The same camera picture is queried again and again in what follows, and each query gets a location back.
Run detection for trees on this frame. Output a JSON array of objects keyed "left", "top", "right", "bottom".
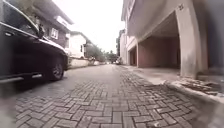
[{"left": 85, "top": 43, "right": 120, "bottom": 64}]

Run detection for grey brick paved street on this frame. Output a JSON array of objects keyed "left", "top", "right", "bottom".
[{"left": 0, "top": 63, "right": 214, "bottom": 128}]

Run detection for white house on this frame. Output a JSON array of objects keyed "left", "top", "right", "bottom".
[{"left": 65, "top": 31, "right": 92, "bottom": 60}]

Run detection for pale concrete pavement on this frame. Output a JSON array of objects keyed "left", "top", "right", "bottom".
[{"left": 121, "top": 64, "right": 224, "bottom": 87}]

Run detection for beige building with carport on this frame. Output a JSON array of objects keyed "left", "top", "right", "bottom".
[{"left": 118, "top": 0, "right": 224, "bottom": 80}]

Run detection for dark grey house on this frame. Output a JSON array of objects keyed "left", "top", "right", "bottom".
[{"left": 7, "top": 0, "right": 75, "bottom": 50}]

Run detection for black car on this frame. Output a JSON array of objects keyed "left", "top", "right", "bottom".
[{"left": 0, "top": 0, "right": 70, "bottom": 85}]

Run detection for pale concrete kerb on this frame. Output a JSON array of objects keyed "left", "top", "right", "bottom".
[{"left": 165, "top": 80, "right": 224, "bottom": 128}]

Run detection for low white wall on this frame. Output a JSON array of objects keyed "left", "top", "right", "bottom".
[{"left": 67, "top": 57, "right": 101, "bottom": 70}]

